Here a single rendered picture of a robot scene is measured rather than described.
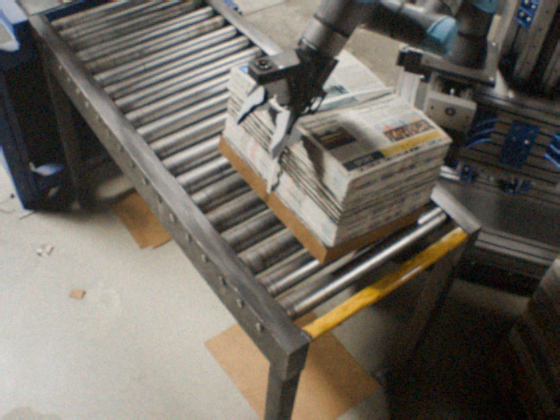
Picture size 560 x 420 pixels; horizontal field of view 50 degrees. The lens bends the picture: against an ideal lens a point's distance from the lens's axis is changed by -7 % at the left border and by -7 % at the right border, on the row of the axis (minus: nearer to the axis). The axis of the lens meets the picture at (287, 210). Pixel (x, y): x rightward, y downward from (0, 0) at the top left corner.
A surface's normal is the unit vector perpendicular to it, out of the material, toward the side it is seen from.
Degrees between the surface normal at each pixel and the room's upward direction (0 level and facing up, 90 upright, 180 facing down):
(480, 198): 0
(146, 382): 0
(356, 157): 8
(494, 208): 0
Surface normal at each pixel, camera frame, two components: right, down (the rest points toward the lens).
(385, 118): 0.16, -0.74
